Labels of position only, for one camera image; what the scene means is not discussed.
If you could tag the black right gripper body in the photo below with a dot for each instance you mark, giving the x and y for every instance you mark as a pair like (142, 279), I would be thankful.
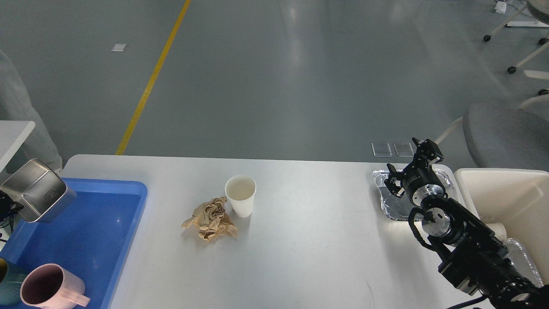
(421, 183)

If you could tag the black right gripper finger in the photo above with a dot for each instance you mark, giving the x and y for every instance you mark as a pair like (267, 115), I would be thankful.
(396, 181)
(427, 154)

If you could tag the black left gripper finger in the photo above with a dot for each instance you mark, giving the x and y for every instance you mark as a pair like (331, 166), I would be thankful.
(8, 207)

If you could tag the aluminium foil tray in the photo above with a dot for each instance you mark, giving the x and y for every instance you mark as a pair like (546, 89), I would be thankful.
(398, 209)

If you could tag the stainless steel rectangular tray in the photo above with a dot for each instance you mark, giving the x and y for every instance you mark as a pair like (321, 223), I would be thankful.
(38, 193)

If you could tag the pink plastic mug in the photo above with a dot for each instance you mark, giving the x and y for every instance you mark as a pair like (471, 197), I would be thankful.
(50, 286)

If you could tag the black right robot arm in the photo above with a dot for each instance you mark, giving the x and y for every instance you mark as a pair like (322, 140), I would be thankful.
(472, 258)

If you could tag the teal ceramic cup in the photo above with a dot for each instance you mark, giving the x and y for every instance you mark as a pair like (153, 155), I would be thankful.
(11, 279)

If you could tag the blue plastic tray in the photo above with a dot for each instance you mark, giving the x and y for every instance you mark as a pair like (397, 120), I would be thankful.
(90, 238)

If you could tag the paper cup in bin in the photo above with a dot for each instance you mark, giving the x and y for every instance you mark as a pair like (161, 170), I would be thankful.
(499, 231)

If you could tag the cream plastic bin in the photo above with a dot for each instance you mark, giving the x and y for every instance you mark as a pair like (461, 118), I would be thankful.
(518, 199)

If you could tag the foil tray in bin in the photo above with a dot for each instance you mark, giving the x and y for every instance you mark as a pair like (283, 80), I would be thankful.
(521, 260)

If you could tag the white paper cup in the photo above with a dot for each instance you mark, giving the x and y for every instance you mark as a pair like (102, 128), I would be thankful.
(240, 191)

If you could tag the crumpled brown paper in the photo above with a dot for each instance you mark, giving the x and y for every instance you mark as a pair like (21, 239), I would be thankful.
(212, 220)

